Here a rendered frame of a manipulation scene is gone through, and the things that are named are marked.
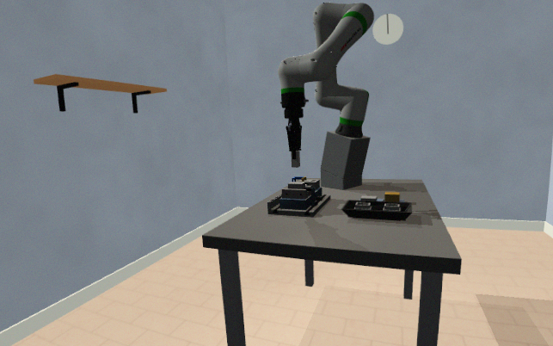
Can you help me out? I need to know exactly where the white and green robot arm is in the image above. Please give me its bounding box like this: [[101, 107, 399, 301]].
[[278, 3, 374, 138]]

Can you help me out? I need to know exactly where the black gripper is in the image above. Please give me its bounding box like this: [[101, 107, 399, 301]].
[[284, 108, 304, 168]]

